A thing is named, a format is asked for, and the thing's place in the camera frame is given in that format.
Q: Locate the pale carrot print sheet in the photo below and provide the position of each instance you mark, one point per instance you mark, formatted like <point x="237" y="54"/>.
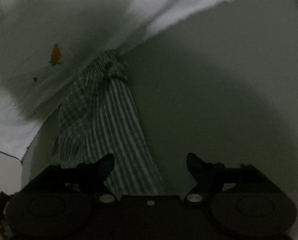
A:
<point x="51" y="30"/>

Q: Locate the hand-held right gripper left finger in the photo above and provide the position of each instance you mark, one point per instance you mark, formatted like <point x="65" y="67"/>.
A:
<point x="107" y="165"/>

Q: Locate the white board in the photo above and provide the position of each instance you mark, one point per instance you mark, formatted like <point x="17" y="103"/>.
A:
<point x="3" y="170"/>

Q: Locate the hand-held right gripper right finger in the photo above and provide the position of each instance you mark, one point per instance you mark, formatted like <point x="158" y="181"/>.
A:
<point x="194" y="165"/>

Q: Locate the grey-green towel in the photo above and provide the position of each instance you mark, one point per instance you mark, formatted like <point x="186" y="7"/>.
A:
<point x="108" y="120"/>

